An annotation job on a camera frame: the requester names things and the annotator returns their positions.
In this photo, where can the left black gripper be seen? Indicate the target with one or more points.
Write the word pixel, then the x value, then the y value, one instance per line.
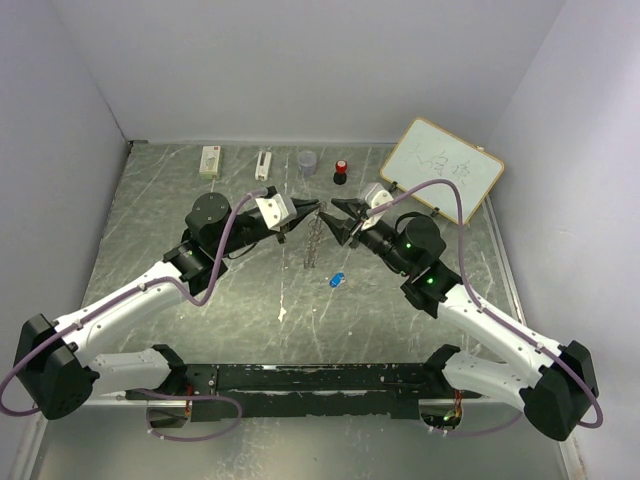
pixel 302 213

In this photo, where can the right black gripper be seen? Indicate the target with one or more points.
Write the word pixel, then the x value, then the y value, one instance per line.
pixel 342 227

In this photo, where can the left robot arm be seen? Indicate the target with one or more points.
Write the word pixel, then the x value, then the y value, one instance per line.
pixel 61 363

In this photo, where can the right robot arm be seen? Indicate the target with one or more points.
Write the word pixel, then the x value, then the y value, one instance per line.
pixel 552 384

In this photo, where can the clear cup of paperclips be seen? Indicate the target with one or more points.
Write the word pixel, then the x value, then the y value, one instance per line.
pixel 307 162

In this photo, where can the white stapler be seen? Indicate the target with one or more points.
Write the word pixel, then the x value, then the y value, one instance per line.
pixel 263 165

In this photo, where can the green white staple box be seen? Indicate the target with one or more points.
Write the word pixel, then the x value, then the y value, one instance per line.
pixel 210 160

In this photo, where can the yellow framed whiteboard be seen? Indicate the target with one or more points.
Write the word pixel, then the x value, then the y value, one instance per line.
pixel 427 152

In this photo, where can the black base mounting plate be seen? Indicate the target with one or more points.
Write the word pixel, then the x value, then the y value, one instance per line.
pixel 396 390

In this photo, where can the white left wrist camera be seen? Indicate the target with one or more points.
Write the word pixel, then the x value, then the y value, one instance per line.
pixel 273 210

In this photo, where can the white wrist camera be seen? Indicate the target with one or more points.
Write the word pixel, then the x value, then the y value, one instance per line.
pixel 273 210
pixel 375 195

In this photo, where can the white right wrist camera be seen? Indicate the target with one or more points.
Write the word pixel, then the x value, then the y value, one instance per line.
pixel 375 195

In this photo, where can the aluminium rail frame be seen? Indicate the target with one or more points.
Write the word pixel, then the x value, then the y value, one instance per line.
pixel 64 362

